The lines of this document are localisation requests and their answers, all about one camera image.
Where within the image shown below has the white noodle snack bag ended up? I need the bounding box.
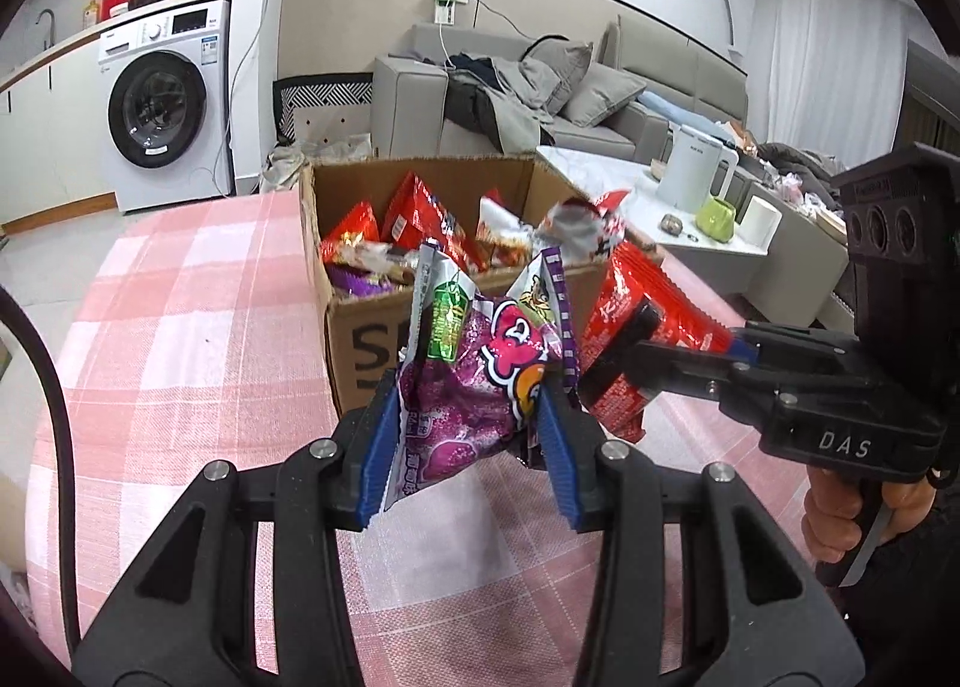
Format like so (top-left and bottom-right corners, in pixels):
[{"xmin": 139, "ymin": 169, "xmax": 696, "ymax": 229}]
[{"xmin": 475, "ymin": 190, "xmax": 632, "ymax": 268}]

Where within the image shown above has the purple snack bag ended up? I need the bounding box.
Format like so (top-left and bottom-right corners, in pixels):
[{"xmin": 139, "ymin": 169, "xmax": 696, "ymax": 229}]
[{"xmin": 384, "ymin": 240, "xmax": 579, "ymax": 506}]

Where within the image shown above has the orange red snack bag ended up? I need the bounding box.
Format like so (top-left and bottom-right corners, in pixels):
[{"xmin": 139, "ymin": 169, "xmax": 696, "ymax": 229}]
[{"xmin": 319, "ymin": 199, "xmax": 379, "ymax": 263}]

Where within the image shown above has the person's right hand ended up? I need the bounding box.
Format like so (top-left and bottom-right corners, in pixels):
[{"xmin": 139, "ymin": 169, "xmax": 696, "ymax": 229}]
[{"xmin": 800, "ymin": 466, "xmax": 935, "ymax": 563}]

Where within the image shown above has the white cup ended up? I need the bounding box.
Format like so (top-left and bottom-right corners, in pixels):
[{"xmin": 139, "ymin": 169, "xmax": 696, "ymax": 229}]
[{"xmin": 739, "ymin": 196, "xmax": 782, "ymax": 251}]

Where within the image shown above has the green mug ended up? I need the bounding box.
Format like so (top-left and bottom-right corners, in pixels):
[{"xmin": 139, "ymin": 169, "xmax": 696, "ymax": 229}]
[{"xmin": 695, "ymin": 196, "xmax": 736, "ymax": 244}]

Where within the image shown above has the white marble coffee table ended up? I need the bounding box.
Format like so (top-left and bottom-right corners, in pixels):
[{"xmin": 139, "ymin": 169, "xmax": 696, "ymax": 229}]
[{"xmin": 535, "ymin": 144, "xmax": 773, "ymax": 317}]

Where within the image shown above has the white electric kettle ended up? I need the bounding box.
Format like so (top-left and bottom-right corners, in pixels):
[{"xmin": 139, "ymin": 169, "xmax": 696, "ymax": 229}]
[{"xmin": 656, "ymin": 125, "xmax": 739, "ymax": 214}]

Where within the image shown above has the grey sofa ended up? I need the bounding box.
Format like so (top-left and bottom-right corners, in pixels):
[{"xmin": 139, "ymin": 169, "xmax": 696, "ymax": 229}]
[{"xmin": 371, "ymin": 14, "xmax": 748, "ymax": 162}]

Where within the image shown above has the grey cushion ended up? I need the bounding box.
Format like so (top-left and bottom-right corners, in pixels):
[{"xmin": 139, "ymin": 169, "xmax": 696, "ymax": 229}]
[{"xmin": 560, "ymin": 63, "xmax": 647, "ymax": 128}]

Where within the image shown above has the pink checkered tablecloth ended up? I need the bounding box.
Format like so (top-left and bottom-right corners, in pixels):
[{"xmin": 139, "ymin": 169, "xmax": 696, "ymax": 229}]
[{"xmin": 22, "ymin": 188, "xmax": 827, "ymax": 687}]

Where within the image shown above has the white washing machine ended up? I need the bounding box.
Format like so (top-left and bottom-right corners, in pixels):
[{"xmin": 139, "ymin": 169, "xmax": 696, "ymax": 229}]
[{"xmin": 98, "ymin": 0, "xmax": 235, "ymax": 214}]

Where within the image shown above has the yellow bottle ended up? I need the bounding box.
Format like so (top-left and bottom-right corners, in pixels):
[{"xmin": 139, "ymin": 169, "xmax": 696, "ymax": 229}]
[{"xmin": 82, "ymin": 0, "xmax": 99, "ymax": 29}]

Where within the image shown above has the kitchen faucet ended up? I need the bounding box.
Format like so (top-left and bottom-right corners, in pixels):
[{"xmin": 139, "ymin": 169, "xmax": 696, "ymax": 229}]
[{"xmin": 36, "ymin": 8, "xmax": 57, "ymax": 50}]

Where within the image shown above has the wall power strip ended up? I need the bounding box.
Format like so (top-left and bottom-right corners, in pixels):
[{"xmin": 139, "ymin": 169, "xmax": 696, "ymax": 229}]
[{"xmin": 433, "ymin": 0, "xmax": 470, "ymax": 26}]

